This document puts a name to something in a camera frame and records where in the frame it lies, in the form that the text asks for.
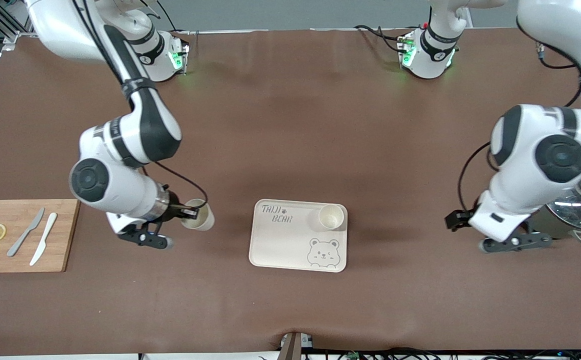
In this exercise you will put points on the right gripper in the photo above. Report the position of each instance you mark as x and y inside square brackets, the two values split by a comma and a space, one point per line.
[174, 210]

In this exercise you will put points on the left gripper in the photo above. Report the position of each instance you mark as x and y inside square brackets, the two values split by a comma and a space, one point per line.
[457, 219]

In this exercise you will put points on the white plastic cup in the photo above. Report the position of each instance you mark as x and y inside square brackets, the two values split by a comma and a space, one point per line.
[331, 217]
[205, 220]

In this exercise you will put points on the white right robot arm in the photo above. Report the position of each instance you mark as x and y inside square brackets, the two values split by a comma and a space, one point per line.
[120, 190]

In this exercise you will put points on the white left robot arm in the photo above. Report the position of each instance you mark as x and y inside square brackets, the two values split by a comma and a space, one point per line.
[525, 165]

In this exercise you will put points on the cream bear print tray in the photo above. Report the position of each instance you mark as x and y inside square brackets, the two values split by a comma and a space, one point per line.
[280, 245]

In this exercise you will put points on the glass pot lid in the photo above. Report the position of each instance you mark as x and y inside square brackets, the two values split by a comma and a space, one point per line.
[580, 210]

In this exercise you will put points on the bamboo cutting board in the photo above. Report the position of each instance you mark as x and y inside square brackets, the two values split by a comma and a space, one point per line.
[60, 240]

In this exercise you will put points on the white plastic knife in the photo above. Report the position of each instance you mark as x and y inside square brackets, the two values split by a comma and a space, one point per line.
[49, 227]

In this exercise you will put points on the brown table cover sheet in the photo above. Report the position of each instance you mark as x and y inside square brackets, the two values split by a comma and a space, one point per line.
[290, 125]

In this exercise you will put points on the grey plastic knife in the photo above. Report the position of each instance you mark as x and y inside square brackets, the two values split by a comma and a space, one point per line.
[33, 223]

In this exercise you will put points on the aluminium frame profile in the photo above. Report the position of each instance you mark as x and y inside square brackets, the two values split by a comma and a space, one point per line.
[10, 36]

